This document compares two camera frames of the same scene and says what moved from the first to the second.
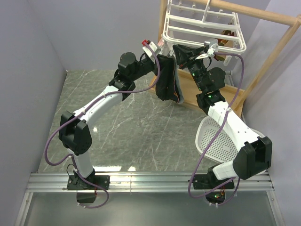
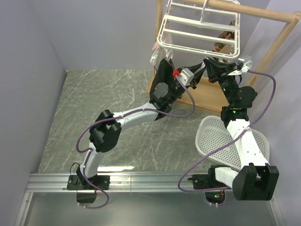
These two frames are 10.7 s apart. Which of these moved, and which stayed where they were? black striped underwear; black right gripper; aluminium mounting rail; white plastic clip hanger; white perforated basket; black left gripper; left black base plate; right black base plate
Moved: black right gripper; white plastic clip hanger; black striped underwear; black left gripper
Stayed: white perforated basket; aluminium mounting rail; right black base plate; left black base plate
